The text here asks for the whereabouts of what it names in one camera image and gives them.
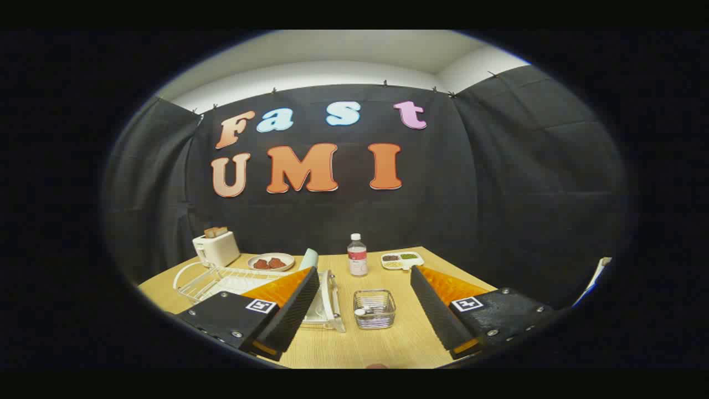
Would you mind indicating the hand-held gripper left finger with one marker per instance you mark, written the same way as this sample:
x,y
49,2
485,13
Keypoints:
x,y
288,318

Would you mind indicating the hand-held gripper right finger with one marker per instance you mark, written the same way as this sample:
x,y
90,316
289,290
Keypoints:
x,y
437,316

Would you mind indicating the light green plate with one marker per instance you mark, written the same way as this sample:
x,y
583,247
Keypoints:
x,y
308,259

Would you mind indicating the white dish rack with tray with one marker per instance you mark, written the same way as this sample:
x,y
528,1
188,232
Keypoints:
x,y
213,281

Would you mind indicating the beige plate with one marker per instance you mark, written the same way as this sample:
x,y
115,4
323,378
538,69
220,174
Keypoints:
x,y
285,263

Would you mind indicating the red meat piece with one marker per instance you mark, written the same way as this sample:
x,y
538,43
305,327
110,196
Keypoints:
x,y
261,264
277,263

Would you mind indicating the white divided snack tray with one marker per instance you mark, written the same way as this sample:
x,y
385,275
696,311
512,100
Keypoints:
x,y
412,262

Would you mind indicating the clear plastic bottle red label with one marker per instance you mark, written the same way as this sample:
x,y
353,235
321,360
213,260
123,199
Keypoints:
x,y
357,260

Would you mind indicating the white toaster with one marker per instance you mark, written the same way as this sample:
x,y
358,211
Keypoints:
x,y
219,252

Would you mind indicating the black backdrop cloth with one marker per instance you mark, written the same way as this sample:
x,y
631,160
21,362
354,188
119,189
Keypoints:
x,y
498,194

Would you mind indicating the white blue-edged object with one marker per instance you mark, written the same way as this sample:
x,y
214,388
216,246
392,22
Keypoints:
x,y
595,277

